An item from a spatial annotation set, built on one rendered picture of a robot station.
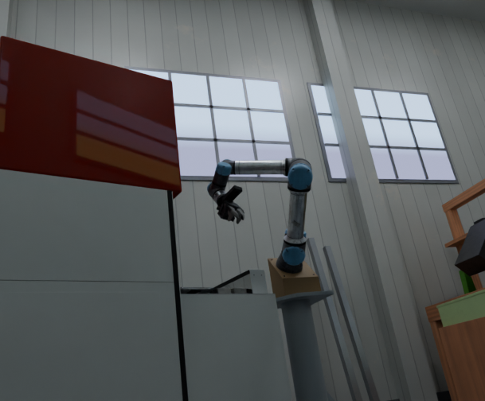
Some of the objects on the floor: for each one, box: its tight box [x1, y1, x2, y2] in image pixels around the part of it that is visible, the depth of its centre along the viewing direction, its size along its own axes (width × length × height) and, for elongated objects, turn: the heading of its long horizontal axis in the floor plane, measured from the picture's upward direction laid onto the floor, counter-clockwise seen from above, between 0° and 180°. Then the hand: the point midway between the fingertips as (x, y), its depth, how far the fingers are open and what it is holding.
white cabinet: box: [181, 294, 292, 401], centre depth 236 cm, size 64×96×82 cm, turn 15°
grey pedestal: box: [276, 290, 335, 401], centre depth 242 cm, size 51×44×82 cm
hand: (240, 216), depth 212 cm, fingers closed
